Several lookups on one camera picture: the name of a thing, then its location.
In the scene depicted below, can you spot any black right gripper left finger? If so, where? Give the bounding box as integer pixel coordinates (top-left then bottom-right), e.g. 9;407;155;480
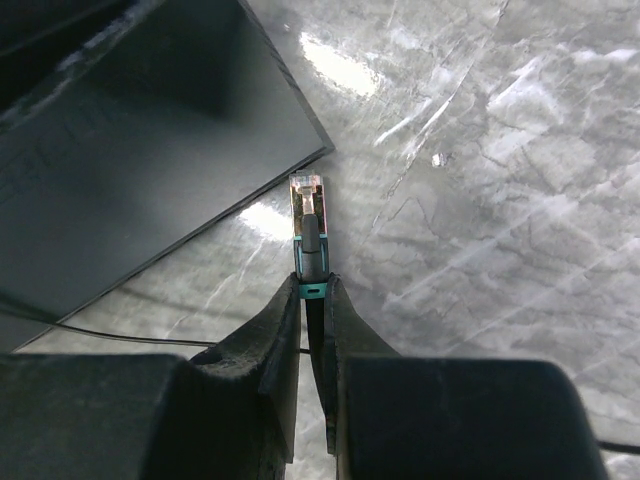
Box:
1;276;301;479

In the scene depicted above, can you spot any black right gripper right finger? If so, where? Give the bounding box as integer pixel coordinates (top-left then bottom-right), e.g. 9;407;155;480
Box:
323;277;607;479

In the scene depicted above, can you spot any thin black adapter cord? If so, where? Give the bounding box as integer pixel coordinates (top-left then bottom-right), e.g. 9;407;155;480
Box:
0;294;311;357

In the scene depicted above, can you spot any black switch box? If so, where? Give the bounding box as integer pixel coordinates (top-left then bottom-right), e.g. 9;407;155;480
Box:
1;1;333;352

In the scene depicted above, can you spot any black patch cable teal plug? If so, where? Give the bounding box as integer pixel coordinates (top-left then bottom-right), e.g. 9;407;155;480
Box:
289;171;330;389

